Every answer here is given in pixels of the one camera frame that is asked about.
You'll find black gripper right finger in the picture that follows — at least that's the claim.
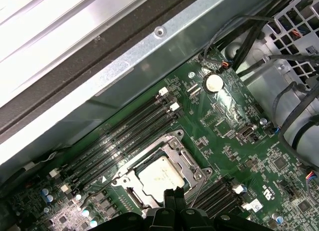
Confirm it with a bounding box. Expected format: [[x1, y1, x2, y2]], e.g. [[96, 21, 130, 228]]
[[175, 187, 275, 231]]

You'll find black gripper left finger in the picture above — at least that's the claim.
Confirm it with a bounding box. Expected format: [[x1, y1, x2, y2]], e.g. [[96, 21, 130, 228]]
[[107, 188, 176, 231]]

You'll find metal locking lever wire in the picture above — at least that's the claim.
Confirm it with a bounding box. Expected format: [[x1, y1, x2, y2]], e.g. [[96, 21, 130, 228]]
[[188, 175, 209, 208], [81, 181, 119, 212]]

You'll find silver CPU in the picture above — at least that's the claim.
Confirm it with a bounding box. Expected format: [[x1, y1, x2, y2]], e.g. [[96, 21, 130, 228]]
[[134, 155, 187, 204]]

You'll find metal socket cover frame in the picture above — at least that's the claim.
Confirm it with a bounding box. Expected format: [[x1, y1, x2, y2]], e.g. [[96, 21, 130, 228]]
[[117, 136, 207, 212]]

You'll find CPU socket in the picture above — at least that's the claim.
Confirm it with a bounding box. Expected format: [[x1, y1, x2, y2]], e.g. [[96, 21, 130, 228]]
[[111, 129, 214, 213]]

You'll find white barcode sticker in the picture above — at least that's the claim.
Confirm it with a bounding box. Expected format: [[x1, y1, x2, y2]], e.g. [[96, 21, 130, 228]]
[[249, 200, 263, 212]]

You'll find green motherboard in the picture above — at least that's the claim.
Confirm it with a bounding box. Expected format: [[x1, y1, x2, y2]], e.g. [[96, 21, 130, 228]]
[[0, 51, 319, 231]]

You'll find silver internal USB port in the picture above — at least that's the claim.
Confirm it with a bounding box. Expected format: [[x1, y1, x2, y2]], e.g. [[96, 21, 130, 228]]
[[235, 126, 256, 142]]

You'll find black square chip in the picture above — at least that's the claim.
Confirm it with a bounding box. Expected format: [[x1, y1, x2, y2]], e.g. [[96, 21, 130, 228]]
[[273, 156, 287, 170]]

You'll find round coin cell battery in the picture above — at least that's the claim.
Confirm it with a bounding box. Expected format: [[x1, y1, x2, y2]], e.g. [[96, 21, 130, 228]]
[[203, 73, 224, 94]]

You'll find silver metal drive cage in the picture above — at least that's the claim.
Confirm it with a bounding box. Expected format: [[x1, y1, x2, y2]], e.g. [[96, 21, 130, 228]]
[[245, 0, 319, 97]]

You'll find black PC case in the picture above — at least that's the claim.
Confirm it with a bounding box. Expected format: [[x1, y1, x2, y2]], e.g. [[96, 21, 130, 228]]
[[0, 0, 319, 197]]

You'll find grey fan cable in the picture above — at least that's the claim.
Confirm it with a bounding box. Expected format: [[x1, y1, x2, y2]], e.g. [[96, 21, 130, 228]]
[[198, 14, 272, 65]]

